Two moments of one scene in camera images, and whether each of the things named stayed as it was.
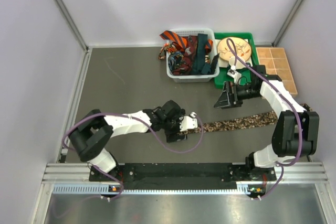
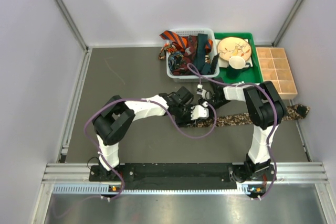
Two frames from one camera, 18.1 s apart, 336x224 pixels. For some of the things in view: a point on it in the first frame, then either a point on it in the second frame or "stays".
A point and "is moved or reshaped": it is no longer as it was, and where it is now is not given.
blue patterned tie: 175,61 stays
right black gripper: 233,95 to 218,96
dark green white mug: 238,64 stays
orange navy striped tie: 181,42 stays
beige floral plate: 243,49 stays
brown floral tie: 264,116 is moved or reshaped
